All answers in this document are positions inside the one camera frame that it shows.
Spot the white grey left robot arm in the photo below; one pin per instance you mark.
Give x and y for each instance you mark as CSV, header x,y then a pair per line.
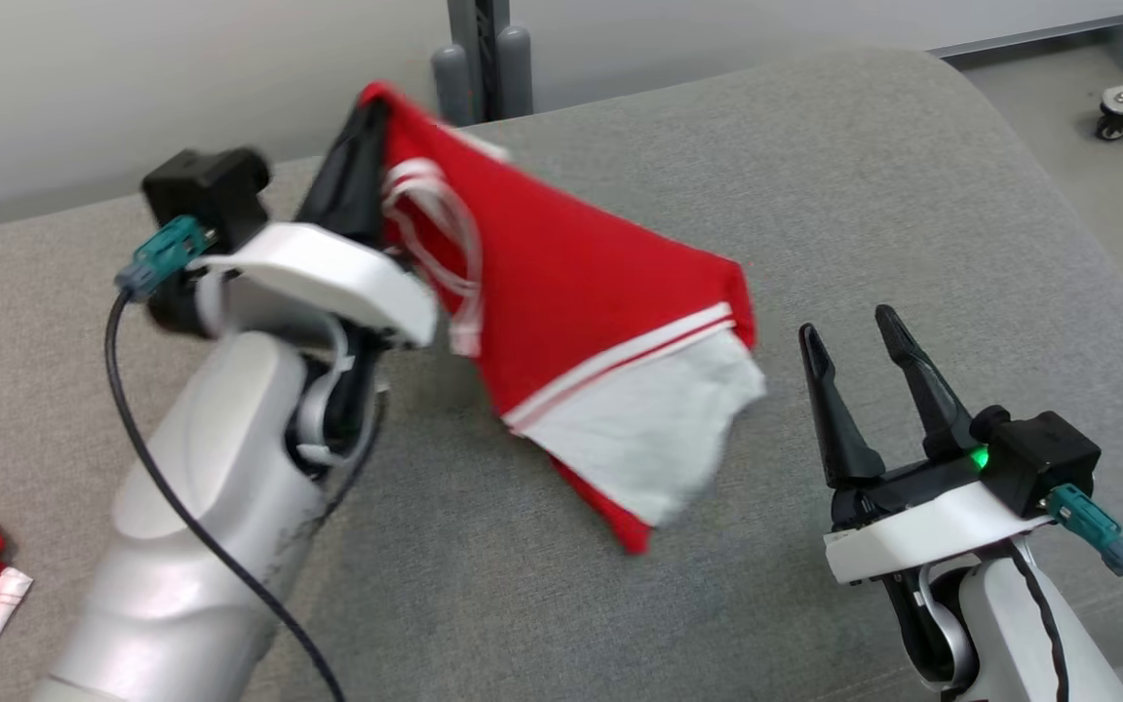
x,y
201,507

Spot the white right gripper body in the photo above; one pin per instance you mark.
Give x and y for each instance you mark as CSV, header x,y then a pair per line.
x,y
922,536

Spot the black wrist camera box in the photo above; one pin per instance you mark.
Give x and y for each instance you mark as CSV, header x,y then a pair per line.
x,y
1044,458
211,190

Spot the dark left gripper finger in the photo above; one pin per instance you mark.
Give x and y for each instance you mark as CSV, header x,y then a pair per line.
x,y
337,190
371,195

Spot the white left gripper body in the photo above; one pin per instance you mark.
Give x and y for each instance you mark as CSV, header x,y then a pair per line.
x,y
328,268

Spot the red Bulls 23 jersey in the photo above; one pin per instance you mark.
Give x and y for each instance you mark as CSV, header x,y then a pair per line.
x,y
571,283

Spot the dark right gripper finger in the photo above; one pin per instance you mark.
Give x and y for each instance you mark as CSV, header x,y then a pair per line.
x,y
932,400
839,429

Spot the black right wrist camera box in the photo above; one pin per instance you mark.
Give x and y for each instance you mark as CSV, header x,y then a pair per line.
x,y
1044,458

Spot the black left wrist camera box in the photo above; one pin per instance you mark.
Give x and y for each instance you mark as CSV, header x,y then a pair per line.
x,y
211,190

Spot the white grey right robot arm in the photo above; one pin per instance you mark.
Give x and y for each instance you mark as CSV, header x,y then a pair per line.
x,y
1010,634

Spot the grey metal post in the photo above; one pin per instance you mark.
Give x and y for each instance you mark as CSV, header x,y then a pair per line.
x,y
484,49

